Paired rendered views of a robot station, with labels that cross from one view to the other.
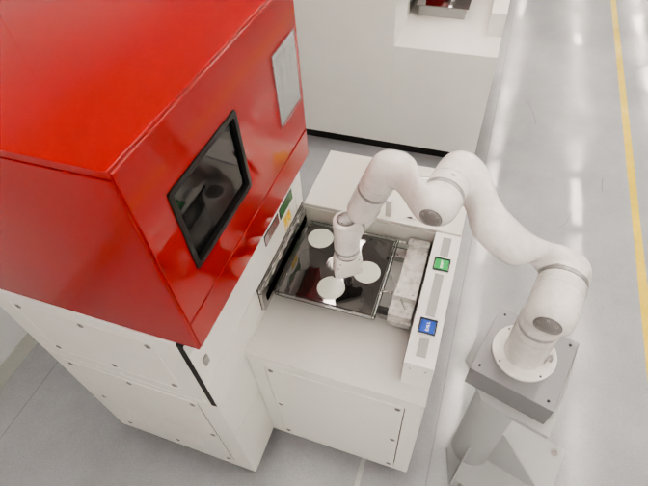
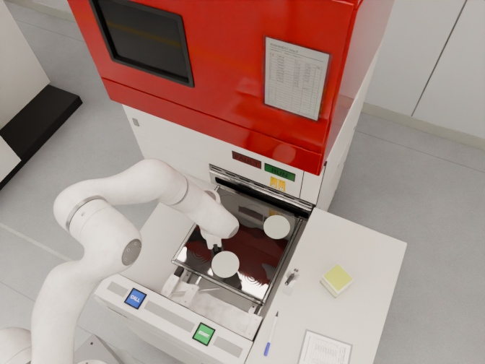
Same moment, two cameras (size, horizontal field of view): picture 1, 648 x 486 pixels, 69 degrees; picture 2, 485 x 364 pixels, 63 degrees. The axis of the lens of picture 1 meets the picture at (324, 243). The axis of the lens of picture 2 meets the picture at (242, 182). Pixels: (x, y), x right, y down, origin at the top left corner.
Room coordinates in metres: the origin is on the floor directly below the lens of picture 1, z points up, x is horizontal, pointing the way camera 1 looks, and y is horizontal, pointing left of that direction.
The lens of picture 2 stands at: (1.18, -0.67, 2.26)
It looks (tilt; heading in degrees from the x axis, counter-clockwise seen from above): 57 degrees down; 97
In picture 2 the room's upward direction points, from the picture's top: 4 degrees counter-clockwise
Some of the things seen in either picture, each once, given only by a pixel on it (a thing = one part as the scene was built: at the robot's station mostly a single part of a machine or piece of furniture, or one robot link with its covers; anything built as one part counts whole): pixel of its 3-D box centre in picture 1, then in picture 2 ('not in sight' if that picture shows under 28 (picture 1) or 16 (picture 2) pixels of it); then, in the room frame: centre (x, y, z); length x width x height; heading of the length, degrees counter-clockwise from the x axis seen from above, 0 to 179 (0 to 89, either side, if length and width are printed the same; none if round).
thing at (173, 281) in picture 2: (399, 314); (169, 286); (0.85, -0.24, 0.89); 0.08 x 0.03 x 0.03; 68
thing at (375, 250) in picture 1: (338, 265); (238, 239); (1.08, -0.05, 0.90); 0.34 x 0.34 x 0.01; 68
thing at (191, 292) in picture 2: (405, 295); (189, 296); (0.93, -0.27, 0.89); 0.08 x 0.03 x 0.03; 68
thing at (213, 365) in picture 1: (257, 271); (219, 159); (0.99, 0.23, 1.02); 0.82 x 0.03 x 0.40; 158
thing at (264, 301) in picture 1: (284, 256); (258, 194); (1.15, 0.15, 0.89); 0.44 x 0.02 x 0.10; 158
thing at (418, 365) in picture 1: (432, 305); (173, 322); (0.88, -0.36, 0.89); 0.55 x 0.09 x 0.14; 158
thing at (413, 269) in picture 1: (409, 283); (210, 308); (1.00, -0.30, 0.87); 0.36 x 0.08 x 0.03; 158
